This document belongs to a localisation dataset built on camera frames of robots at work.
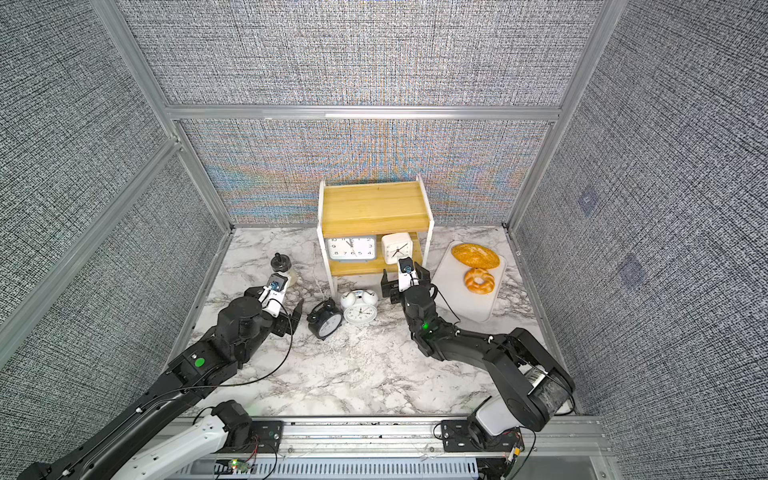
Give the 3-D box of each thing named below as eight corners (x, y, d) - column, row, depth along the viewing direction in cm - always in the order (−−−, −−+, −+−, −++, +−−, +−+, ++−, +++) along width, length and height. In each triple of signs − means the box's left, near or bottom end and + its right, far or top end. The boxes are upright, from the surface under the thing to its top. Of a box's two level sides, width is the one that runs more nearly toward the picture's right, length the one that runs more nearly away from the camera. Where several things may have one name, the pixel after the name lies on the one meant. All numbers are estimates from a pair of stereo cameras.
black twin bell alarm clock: (311, 333, 93) (304, 316, 84) (333, 314, 97) (328, 296, 88) (322, 344, 91) (316, 328, 82) (344, 324, 95) (340, 306, 86)
